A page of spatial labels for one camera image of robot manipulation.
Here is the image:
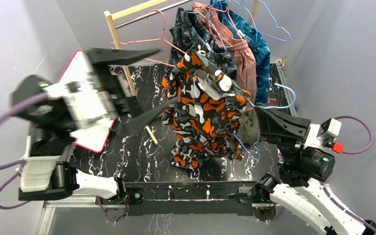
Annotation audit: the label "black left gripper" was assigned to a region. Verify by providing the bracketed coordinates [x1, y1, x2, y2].
[87, 49, 183, 134]

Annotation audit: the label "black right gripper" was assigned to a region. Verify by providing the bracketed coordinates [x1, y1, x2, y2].
[253, 101, 309, 165]

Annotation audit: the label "orange camouflage shorts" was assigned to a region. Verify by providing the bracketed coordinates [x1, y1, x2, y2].
[162, 49, 250, 170]

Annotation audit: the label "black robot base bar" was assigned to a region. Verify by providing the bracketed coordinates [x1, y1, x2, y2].
[123, 181, 277, 222]

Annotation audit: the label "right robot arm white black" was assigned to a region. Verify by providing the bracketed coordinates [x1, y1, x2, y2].
[253, 107, 376, 235]

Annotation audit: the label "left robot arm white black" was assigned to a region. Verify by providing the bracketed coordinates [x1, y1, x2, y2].
[11, 48, 169, 204]

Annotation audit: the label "olive green shorts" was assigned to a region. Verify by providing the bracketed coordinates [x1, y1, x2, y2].
[238, 110, 260, 145]

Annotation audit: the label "pink shorts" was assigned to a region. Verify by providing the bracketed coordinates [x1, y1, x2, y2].
[192, 2, 257, 101]

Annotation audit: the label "dark leaf-pattern shorts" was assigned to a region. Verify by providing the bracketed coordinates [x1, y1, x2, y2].
[169, 7, 237, 80]

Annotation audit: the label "teal patterned shorts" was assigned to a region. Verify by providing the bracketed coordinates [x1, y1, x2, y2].
[212, 7, 270, 110]

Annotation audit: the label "pink hanger holding shorts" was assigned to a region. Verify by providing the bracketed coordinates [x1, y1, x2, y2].
[210, 0, 246, 39]

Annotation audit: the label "pink-framed whiteboard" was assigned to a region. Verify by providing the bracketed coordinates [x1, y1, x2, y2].
[58, 50, 115, 153]

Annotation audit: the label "metal rack rod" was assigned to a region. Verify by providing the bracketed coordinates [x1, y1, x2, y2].
[115, 0, 192, 29]

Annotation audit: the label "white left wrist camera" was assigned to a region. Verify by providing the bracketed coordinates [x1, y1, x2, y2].
[44, 78, 118, 129]

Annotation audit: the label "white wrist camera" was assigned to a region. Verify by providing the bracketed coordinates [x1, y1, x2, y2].
[44, 78, 118, 129]
[303, 118, 344, 154]

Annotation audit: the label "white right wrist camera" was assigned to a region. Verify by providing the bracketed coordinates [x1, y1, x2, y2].
[303, 118, 344, 154]

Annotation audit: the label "pink wire hanger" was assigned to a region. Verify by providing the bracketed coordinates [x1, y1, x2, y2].
[111, 9, 186, 55]

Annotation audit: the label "wooden clothes rack frame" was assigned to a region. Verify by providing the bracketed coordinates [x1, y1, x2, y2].
[104, 0, 260, 145]

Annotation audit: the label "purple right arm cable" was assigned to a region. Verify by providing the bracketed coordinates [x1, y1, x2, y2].
[321, 116, 376, 235]

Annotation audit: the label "empty blue wire hanger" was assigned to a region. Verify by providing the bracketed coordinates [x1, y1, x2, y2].
[230, 0, 291, 43]

